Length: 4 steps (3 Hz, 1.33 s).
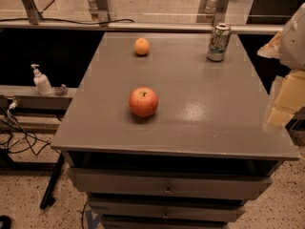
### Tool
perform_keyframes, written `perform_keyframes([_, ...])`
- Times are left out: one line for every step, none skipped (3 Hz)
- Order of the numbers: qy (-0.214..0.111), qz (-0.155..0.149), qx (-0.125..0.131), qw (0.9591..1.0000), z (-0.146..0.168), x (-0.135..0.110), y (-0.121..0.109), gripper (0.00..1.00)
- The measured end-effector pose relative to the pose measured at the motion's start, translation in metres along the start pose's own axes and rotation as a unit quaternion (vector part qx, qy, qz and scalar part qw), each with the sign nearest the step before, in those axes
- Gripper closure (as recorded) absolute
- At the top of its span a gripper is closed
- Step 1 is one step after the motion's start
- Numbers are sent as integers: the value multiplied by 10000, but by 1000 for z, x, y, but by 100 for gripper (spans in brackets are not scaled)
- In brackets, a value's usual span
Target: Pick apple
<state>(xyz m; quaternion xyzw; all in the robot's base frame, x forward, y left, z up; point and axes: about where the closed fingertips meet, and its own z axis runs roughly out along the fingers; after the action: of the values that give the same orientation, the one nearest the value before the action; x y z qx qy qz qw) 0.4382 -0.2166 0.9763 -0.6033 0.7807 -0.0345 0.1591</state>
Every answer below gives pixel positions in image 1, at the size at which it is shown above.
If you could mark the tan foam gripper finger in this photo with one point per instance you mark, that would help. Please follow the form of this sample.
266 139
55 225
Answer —
287 97

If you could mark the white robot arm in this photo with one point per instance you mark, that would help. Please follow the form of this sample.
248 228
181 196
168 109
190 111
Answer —
288 45

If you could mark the red apple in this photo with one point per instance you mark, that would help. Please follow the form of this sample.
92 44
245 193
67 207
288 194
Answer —
143 102

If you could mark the green soda can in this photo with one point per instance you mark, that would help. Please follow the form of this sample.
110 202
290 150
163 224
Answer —
219 42

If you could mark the grey drawer cabinet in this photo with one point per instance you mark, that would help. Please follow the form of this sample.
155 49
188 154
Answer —
208 121

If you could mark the orange fruit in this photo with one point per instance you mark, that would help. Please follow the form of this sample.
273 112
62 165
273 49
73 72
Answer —
141 46

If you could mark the middle grey drawer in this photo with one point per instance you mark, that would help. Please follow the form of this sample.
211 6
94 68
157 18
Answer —
165 209

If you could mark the grey drawer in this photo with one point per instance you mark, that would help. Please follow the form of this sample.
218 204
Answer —
122 182
165 209

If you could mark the top grey drawer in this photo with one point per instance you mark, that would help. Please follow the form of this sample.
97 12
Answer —
122 182

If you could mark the small grey object on ledge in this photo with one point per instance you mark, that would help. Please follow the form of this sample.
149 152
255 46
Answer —
61 90

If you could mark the white pump dispenser bottle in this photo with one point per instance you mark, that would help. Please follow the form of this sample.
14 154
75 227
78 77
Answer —
41 81

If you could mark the black metal leg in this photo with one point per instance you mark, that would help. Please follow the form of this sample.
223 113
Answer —
48 199

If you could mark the grey metal railing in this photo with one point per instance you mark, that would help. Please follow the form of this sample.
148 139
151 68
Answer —
35 20

